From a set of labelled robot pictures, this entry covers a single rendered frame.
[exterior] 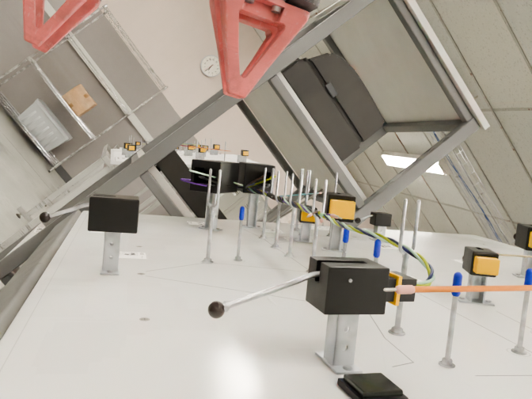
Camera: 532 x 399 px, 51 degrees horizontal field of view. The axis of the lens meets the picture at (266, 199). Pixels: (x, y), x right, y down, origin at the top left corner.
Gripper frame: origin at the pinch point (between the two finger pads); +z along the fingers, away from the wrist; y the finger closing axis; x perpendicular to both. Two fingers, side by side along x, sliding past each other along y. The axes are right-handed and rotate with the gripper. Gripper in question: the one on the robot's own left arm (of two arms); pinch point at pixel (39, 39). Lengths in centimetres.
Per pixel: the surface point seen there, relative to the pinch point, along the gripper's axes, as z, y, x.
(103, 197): 13.8, 13.3, -11.8
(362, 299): 9.6, -18.5, -33.1
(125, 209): 14.1, 13.1, -14.9
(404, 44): -48, 90, -74
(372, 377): 14.5, -21.7, -34.8
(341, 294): 9.8, -18.6, -31.1
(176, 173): 11, 84, -28
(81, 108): 10, 671, 35
